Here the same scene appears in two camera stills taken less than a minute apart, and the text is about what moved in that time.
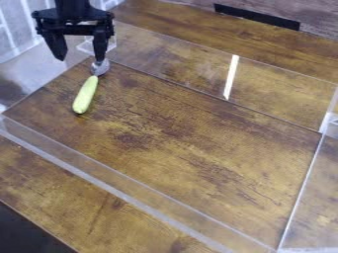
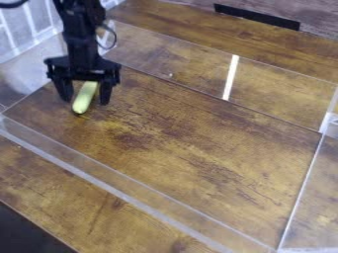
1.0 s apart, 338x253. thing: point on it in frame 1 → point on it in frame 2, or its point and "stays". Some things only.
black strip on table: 264,18 stays
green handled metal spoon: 87,91 stays
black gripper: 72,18 → 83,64
